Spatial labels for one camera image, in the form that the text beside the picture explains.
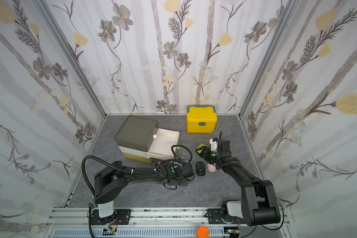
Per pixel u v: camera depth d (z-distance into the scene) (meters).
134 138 0.81
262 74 0.93
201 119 0.99
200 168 0.88
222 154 0.69
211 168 0.90
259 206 0.42
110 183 0.46
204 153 0.79
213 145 0.83
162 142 0.95
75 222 0.72
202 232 0.62
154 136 0.85
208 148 0.79
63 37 0.79
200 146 1.01
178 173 0.65
